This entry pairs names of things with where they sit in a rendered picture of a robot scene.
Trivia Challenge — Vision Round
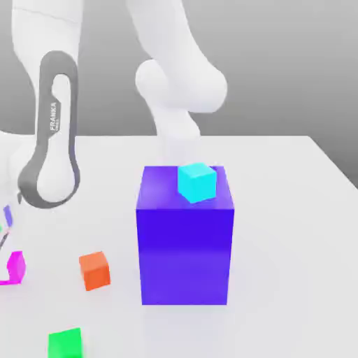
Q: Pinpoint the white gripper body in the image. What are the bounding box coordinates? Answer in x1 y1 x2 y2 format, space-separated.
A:
0 245 9 282

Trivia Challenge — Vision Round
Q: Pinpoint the small magenta cube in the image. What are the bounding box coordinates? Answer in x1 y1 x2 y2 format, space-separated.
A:
0 250 27 286

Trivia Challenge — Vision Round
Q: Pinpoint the small orange cube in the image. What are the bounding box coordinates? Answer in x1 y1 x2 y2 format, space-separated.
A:
78 250 112 292

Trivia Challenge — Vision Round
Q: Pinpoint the small green cube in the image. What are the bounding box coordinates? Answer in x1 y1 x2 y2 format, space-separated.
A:
47 327 84 358

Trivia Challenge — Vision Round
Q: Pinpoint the small cyan cube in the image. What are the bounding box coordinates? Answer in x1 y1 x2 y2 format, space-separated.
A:
177 162 218 204

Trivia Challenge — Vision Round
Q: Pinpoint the large blue box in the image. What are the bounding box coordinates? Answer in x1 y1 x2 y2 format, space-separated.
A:
136 165 235 306

